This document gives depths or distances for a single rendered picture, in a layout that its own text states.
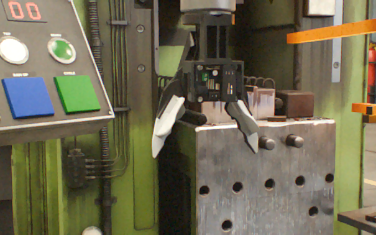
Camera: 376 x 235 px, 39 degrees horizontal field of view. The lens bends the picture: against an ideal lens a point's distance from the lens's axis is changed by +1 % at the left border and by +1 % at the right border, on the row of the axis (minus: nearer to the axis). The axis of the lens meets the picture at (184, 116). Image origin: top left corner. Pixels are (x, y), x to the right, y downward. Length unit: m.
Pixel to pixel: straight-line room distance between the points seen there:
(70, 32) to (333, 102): 0.84
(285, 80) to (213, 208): 0.51
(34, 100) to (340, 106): 0.97
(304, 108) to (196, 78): 0.73
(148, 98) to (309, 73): 0.49
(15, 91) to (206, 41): 0.40
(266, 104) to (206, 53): 0.67
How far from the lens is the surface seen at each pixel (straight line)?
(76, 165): 1.31
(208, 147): 1.21
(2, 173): 1.08
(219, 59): 0.68
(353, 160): 1.69
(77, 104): 0.99
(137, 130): 1.36
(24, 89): 0.96
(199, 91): 0.68
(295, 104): 1.37
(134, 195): 1.39
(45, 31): 1.06
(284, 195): 1.33
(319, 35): 1.15
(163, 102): 0.73
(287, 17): 1.58
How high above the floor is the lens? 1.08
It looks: 7 degrees down
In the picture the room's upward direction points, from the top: straight up
